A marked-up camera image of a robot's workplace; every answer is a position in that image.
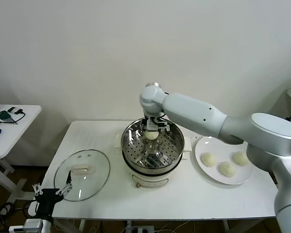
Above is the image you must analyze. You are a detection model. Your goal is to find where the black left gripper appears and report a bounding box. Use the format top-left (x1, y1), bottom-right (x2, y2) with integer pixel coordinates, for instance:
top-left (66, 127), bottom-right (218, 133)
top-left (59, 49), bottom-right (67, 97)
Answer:
top-left (32, 170), bottom-right (73, 215)

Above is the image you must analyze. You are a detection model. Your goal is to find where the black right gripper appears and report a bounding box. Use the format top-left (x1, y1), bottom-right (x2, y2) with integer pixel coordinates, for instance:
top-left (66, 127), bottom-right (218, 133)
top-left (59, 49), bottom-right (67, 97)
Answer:
top-left (142, 117), bottom-right (162, 133)

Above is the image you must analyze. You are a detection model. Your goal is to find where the white steamed baozi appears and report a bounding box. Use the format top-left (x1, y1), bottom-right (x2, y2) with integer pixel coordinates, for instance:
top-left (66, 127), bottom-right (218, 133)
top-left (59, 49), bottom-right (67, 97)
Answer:
top-left (219, 162), bottom-right (236, 178)
top-left (232, 151), bottom-right (249, 166)
top-left (145, 130), bottom-right (159, 141)
top-left (200, 152), bottom-right (217, 168)

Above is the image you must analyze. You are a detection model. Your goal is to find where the round glass lid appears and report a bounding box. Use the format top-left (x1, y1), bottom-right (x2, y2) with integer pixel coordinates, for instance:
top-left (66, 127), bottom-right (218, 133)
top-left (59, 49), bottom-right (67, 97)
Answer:
top-left (53, 149), bottom-right (111, 202)

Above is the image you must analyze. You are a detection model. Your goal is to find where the perforated steel steamer basket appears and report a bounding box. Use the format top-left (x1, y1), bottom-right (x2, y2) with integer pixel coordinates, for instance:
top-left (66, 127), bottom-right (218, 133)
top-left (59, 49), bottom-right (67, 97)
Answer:
top-left (113, 116), bottom-right (193, 171)

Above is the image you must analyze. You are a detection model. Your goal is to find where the small white side table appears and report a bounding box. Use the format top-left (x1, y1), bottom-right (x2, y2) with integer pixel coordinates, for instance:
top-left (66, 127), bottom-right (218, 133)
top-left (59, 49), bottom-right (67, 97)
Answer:
top-left (0, 104), bottom-right (42, 203)

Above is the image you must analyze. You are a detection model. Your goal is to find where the white round plate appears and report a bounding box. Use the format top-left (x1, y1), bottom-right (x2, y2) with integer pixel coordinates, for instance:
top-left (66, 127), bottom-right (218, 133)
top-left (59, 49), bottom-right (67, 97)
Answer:
top-left (194, 136), bottom-right (254, 185)

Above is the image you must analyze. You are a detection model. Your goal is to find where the green electronic device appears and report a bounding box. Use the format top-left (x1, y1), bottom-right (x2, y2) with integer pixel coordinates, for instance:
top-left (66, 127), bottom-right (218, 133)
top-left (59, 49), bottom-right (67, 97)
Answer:
top-left (0, 110), bottom-right (13, 121)

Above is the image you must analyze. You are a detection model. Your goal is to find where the small black usb device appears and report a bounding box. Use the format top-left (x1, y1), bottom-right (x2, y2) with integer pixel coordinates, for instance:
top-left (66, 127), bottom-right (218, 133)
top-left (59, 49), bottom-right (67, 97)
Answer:
top-left (7, 107), bottom-right (24, 115)

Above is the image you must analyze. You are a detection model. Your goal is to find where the large white table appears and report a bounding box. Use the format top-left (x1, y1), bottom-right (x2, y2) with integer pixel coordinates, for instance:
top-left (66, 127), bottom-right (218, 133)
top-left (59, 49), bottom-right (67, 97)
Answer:
top-left (28, 120), bottom-right (290, 233)

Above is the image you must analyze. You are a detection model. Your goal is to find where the black floor cable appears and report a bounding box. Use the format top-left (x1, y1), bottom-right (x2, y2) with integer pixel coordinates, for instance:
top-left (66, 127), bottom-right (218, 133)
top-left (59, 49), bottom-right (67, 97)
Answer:
top-left (0, 181), bottom-right (32, 230)

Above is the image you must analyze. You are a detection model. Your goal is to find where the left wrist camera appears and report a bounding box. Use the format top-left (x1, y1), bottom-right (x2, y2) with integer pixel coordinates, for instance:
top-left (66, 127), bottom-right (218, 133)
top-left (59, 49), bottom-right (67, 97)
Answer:
top-left (8, 225), bottom-right (25, 233)

